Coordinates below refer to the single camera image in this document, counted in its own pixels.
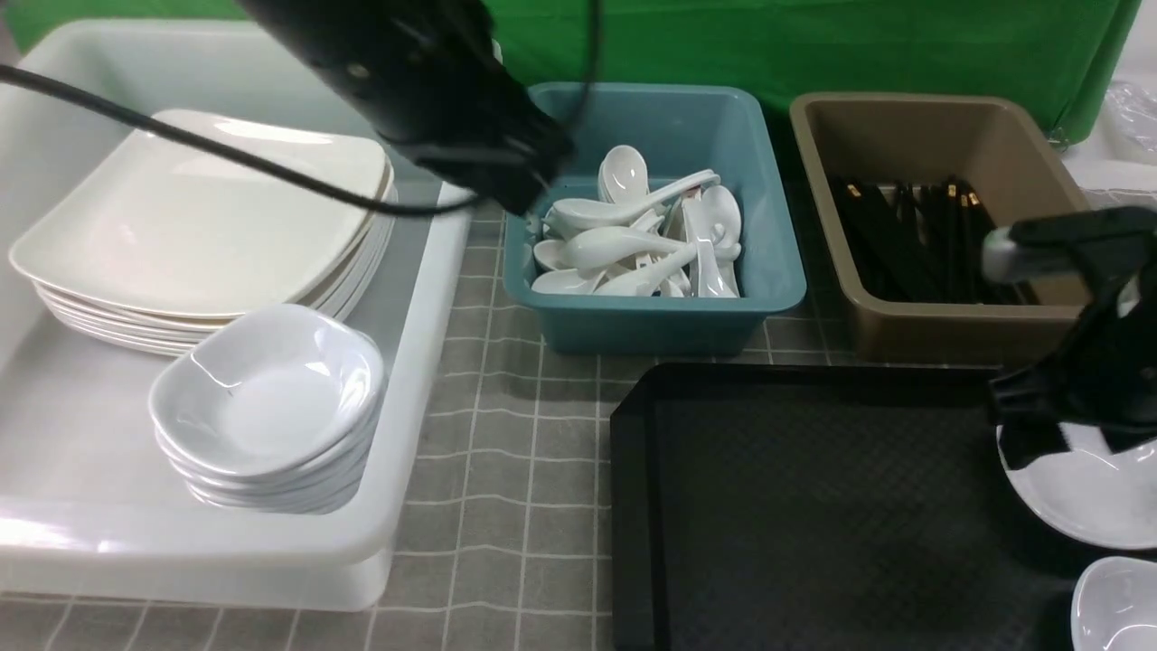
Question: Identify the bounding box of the white ceramic soup spoon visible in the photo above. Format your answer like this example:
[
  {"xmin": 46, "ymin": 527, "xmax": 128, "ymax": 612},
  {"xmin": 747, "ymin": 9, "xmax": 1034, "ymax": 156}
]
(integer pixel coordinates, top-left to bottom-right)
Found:
[{"xmin": 546, "ymin": 169, "xmax": 720, "ymax": 228}]

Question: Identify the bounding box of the pile of white spoons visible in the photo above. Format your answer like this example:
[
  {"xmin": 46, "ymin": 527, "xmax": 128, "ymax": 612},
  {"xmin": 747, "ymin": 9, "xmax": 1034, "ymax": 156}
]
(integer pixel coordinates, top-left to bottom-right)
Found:
[{"xmin": 531, "ymin": 145, "xmax": 743, "ymax": 297}]

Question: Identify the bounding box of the stack of white bowls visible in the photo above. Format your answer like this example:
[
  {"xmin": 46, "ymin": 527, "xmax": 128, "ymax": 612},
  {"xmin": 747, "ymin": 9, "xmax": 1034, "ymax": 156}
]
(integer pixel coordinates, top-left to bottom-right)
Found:
[{"xmin": 148, "ymin": 305, "xmax": 389, "ymax": 515}]

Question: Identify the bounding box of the black serving tray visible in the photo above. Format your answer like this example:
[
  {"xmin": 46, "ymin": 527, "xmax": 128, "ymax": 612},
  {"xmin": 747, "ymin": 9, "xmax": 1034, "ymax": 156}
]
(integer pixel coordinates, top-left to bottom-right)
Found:
[{"xmin": 610, "ymin": 363, "xmax": 1154, "ymax": 650}]

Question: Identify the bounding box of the green backdrop cloth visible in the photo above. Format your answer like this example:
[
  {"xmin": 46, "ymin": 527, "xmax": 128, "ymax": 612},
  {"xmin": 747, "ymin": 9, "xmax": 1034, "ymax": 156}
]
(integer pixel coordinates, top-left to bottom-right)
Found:
[{"xmin": 0, "ymin": 0, "xmax": 1143, "ymax": 146}]

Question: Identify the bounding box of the large white plastic tub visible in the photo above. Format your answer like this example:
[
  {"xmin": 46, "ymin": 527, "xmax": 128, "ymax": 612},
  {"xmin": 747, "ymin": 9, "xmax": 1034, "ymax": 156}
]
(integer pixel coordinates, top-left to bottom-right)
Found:
[{"xmin": 1, "ymin": 20, "xmax": 470, "ymax": 611}]

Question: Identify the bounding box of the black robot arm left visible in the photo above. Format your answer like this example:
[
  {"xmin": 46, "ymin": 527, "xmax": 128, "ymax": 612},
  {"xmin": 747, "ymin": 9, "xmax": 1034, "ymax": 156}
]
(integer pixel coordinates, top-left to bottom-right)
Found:
[{"xmin": 239, "ymin": 1, "xmax": 574, "ymax": 213}]

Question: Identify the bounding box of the brown plastic bin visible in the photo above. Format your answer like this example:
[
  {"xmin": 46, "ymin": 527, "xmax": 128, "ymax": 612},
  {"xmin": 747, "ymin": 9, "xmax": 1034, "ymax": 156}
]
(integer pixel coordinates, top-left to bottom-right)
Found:
[{"xmin": 790, "ymin": 93, "xmax": 1088, "ymax": 365}]

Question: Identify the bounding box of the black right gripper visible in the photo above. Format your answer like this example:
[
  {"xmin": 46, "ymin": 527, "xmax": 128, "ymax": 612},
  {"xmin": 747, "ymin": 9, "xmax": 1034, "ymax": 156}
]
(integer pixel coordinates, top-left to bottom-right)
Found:
[{"xmin": 989, "ymin": 271, "xmax": 1156, "ymax": 469}]

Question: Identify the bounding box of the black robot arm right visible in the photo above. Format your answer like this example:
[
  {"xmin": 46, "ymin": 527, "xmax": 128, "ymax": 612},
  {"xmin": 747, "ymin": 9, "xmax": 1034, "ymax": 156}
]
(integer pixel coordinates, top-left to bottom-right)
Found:
[{"xmin": 981, "ymin": 205, "xmax": 1156, "ymax": 469}]

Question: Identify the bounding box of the grey checked tablecloth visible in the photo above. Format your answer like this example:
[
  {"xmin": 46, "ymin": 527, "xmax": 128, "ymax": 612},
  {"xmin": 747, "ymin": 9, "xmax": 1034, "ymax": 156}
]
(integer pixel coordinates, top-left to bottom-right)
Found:
[{"xmin": 0, "ymin": 172, "xmax": 1157, "ymax": 651}]

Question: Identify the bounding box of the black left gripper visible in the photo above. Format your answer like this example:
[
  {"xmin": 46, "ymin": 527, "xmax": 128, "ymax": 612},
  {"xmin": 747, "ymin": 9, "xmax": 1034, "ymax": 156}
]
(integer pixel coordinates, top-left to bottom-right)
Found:
[{"xmin": 361, "ymin": 36, "xmax": 574, "ymax": 212}]

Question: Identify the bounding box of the teal plastic bin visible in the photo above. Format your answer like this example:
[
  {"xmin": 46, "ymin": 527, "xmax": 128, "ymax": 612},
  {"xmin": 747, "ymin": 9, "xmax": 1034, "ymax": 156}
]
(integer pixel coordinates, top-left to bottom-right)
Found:
[{"xmin": 503, "ymin": 83, "xmax": 806, "ymax": 357}]

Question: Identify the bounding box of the white shallow bowl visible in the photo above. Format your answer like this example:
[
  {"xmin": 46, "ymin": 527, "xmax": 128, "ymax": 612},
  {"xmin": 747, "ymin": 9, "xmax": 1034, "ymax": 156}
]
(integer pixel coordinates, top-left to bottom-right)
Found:
[
  {"xmin": 1070, "ymin": 557, "xmax": 1156, "ymax": 650},
  {"xmin": 1001, "ymin": 423, "xmax": 1156, "ymax": 552}
]

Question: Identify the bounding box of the bundle of black chopsticks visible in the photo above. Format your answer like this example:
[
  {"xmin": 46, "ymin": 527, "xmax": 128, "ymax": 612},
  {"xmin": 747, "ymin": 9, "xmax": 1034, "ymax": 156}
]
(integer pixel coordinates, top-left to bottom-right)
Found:
[{"xmin": 828, "ymin": 175, "xmax": 1038, "ymax": 306}]

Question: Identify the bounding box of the black cable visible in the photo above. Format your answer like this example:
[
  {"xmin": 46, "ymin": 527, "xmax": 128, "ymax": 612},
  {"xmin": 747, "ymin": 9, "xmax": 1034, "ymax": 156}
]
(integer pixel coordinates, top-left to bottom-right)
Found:
[{"xmin": 0, "ymin": 0, "xmax": 605, "ymax": 219}]

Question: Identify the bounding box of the stack of white square plates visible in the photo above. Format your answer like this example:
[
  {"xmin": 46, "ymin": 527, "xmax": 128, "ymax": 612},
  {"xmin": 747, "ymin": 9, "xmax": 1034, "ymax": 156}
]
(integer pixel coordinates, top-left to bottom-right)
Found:
[{"xmin": 9, "ymin": 108, "xmax": 400, "ymax": 357}]

